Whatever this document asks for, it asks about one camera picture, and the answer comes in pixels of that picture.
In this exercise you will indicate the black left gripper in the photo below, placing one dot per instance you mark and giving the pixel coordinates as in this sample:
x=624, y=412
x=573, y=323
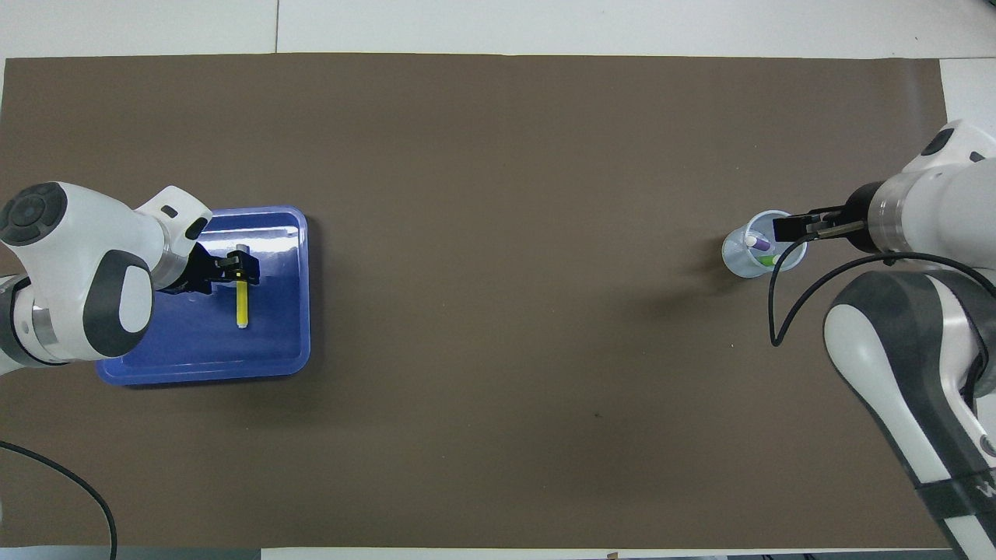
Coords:
x=198, y=274

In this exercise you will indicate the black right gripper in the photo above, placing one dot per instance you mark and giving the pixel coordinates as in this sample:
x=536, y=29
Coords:
x=862, y=218

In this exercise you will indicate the translucent plastic cup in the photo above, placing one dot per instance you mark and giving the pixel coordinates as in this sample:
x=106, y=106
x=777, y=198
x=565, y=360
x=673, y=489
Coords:
x=739, y=260

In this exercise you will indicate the purple marker pen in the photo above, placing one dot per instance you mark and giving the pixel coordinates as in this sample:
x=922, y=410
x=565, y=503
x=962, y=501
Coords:
x=756, y=243

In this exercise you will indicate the green marker pen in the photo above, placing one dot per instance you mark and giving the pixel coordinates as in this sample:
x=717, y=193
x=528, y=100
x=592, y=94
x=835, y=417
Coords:
x=767, y=260

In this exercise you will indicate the blue plastic tray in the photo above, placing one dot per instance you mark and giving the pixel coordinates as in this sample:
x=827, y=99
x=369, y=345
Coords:
x=272, y=342

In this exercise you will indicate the brown table mat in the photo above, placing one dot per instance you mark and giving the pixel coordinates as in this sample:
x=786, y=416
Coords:
x=498, y=311

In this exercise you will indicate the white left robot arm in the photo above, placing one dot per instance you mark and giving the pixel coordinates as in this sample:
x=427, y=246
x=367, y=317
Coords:
x=78, y=264

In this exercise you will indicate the yellow marker pen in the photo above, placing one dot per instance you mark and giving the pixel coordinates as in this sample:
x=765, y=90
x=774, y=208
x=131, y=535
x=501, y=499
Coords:
x=243, y=307

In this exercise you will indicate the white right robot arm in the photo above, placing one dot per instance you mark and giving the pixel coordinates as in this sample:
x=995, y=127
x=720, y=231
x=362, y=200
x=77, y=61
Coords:
x=934, y=327

